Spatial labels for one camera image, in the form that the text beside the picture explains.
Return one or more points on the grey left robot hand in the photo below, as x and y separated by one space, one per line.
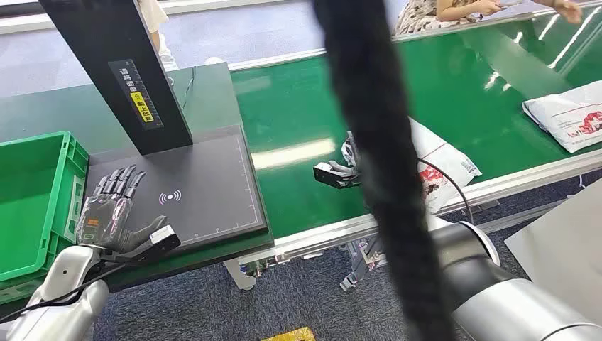
106 221

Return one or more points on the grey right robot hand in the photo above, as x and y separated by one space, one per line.
341 165

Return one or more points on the white red-print plastic package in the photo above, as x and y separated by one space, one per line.
444 164

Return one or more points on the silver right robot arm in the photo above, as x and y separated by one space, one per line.
498 301

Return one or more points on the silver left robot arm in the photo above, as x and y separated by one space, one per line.
66 287

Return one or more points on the green plastic basket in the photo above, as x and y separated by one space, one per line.
28 202

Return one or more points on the black weighing device with column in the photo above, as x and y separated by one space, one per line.
202 188

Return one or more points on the white flat plastic package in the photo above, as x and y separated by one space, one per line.
569 117

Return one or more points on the green belt conveyor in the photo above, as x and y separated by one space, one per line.
301 117

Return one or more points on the yellow black column label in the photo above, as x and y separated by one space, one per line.
142 107

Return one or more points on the dark green table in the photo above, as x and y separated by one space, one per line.
47 115

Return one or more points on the seated person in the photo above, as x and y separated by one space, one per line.
423 14

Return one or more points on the yellow floor marker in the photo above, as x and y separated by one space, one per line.
291 335

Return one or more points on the standing person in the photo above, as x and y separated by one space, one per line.
162 42

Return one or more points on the grey flat panel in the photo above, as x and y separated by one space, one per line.
559 254

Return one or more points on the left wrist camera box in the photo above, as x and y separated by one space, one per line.
162 237

